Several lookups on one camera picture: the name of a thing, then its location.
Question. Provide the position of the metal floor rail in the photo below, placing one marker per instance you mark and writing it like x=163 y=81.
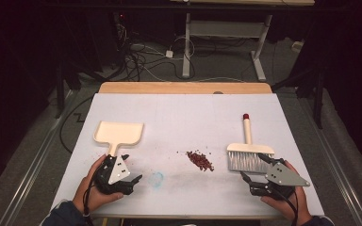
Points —
x=31 y=169
x=336 y=169

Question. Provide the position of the cream dustpan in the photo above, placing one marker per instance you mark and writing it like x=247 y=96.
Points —
x=118 y=132

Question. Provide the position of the wooden table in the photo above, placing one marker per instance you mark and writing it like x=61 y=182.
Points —
x=182 y=88

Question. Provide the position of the person's right hand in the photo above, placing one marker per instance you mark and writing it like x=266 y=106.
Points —
x=290 y=208

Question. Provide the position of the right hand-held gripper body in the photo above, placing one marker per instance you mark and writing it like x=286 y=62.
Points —
x=283 y=175

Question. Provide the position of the small white box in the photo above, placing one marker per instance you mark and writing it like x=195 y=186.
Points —
x=297 y=46

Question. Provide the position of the black metal stand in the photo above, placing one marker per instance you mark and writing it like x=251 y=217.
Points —
x=59 y=94
x=318 y=100

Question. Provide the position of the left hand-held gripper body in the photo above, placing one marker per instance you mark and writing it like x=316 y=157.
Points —
x=118 y=172

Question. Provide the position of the white table cover sheet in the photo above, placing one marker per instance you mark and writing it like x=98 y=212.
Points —
x=176 y=116

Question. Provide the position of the pile of red beans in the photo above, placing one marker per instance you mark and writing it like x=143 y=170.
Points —
x=201 y=160

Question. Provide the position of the grey table grommet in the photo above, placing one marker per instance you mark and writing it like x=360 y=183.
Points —
x=218 y=92

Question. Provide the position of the cream hand brush grey bristles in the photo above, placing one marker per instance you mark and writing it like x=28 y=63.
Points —
x=248 y=160

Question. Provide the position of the white metal desk frame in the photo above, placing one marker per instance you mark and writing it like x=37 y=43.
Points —
x=226 y=29

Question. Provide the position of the white power adapter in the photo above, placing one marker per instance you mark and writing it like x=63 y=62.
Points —
x=169 y=54

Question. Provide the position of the person's left hand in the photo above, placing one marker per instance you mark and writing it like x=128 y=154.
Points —
x=91 y=197

